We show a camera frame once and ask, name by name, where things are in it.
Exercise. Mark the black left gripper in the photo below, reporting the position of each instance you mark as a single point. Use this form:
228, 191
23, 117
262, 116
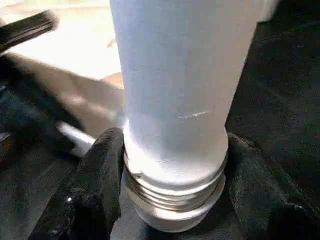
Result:
25, 30

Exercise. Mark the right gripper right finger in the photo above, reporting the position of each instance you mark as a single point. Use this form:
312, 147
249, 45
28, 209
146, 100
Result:
270, 200

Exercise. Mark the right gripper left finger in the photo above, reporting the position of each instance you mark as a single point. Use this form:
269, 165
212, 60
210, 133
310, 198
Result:
85, 200

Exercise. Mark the black work mat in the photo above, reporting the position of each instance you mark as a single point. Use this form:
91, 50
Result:
280, 90

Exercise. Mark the white plastic table leg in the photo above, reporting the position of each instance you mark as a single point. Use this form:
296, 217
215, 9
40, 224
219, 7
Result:
180, 75

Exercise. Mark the white plastic table top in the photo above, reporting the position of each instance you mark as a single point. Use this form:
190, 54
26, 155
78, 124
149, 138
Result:
75, 45

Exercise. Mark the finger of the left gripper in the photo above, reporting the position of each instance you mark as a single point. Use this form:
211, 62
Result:
30, 120

